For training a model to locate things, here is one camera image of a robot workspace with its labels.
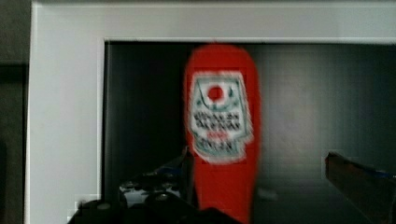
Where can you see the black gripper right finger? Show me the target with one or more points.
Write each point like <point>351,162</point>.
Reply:
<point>371,191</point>

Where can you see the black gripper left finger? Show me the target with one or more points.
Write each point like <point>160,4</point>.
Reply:
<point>163,196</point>

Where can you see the red ketchup bottle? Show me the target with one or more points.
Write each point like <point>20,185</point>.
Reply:
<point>223,122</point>

